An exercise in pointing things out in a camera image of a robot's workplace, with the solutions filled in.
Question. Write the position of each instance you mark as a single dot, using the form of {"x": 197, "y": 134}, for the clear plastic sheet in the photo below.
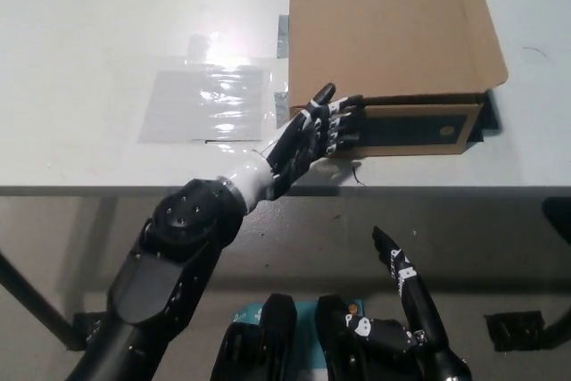
{"x": 205, "y": 100}

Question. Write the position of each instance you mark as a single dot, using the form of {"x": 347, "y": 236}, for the black tape patch under box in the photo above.
{"x": 490, "y": 118}

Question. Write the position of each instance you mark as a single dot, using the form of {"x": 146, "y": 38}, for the grey table leg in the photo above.
{"x": 100, "y": 256}

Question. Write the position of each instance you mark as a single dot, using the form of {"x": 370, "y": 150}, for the black floor tape patch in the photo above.
{"x": 87, "y": 327}
{"x": 513, "y": 332}

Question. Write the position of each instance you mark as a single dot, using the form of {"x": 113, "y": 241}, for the black rounded frame piece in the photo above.
{"x": 560, "y": 222}

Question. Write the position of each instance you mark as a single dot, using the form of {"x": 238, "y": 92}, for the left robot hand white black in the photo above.
{"x": 303, "y": 149}

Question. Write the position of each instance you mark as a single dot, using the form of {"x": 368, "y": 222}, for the black diagonal table brace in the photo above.
{"x": 31, "y": 292}
{"x": 563, "y": 329}

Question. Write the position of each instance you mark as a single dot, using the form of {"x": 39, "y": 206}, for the brown cardboard box with lid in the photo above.
{"x": 383, "y": 33}

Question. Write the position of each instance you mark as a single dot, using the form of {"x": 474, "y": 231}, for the grey tape strip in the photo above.
{"x": 282, "y": 106}
{"x": 284, "y": 37}

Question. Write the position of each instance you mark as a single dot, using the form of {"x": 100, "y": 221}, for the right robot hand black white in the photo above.
{"x": 415, "y": 292}

